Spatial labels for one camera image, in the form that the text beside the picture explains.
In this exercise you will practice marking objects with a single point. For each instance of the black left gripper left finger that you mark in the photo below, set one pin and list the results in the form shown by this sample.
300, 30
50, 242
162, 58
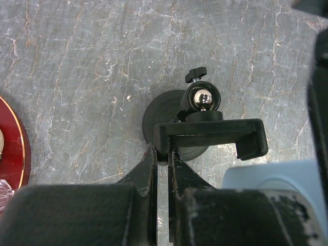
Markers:
121, 213

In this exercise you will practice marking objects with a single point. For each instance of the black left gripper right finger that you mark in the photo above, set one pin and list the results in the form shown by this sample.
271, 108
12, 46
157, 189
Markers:
200, 214

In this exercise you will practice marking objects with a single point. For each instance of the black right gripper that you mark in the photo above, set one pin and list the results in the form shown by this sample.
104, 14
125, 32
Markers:
317, 98

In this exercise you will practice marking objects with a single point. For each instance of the black phone stand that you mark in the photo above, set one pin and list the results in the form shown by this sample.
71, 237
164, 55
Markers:
190, 121

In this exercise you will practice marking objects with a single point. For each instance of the smartphone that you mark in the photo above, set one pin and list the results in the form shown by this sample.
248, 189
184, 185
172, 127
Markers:
301, 176

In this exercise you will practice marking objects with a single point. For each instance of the round red tray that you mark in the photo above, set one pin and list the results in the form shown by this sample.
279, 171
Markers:
16, 153

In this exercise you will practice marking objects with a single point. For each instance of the cream ceramic mug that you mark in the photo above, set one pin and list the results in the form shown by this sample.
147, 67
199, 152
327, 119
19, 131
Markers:
2, 142

